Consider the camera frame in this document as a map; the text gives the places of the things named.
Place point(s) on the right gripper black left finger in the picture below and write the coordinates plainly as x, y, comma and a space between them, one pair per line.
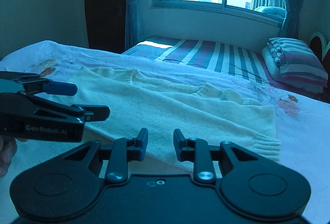
66, 186

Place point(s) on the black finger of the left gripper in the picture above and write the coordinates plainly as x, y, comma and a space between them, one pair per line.
90, 113
32, 83

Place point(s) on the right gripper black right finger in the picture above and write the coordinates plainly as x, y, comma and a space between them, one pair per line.
249, 184

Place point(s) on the cream knitted sweater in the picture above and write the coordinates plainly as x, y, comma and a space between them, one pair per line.
161, 106

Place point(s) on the person's left hand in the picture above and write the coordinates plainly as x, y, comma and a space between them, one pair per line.
8, 151

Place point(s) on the white floral bed cover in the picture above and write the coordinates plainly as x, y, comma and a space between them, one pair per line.
302, 123

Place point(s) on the white pillow under quilt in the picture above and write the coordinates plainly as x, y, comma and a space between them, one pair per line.
274, 72

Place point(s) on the striped bed sheet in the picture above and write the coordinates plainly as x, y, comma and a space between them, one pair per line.
216, 57

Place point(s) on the striped folded quilt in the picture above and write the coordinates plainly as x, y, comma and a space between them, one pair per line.
297, 63

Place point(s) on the scalloped dark red headboard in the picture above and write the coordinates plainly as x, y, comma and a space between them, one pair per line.
320, 47

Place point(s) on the blue bedding on windowsill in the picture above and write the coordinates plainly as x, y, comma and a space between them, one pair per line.
274, 11

